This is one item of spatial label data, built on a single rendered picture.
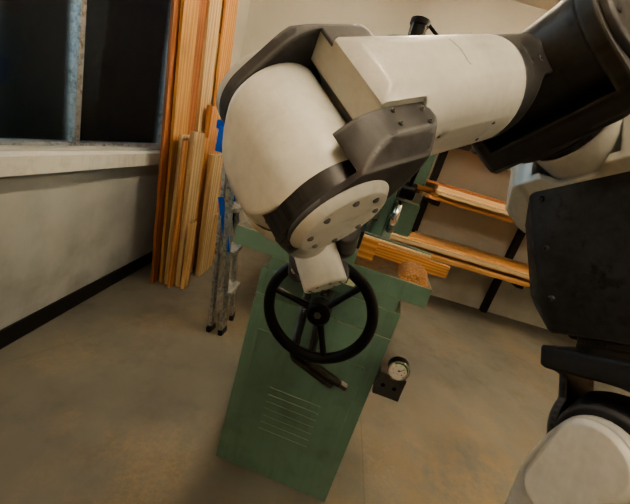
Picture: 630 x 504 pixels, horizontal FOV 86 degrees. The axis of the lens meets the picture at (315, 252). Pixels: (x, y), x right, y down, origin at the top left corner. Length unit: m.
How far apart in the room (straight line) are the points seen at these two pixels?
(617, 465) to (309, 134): 0.44
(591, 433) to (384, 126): 0.41
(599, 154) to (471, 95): 0.22
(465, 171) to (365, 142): 3.42
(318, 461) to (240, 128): 1.25
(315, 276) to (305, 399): 0.80
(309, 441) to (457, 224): 2.81
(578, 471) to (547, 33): 0.45
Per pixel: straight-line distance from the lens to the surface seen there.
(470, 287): 3.94
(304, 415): 1.26
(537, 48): 0.39
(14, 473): 1.55
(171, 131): 2.31
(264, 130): 0.23
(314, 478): 1.45
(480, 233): 3.77
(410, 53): 0.25
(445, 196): 3.00
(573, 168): 0.48
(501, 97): 0.32
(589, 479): 0.53
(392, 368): 1.03
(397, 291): 0.99
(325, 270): 0.46
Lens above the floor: 1.20
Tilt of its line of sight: 18 degrees down
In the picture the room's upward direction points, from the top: 16 degrees clockwise
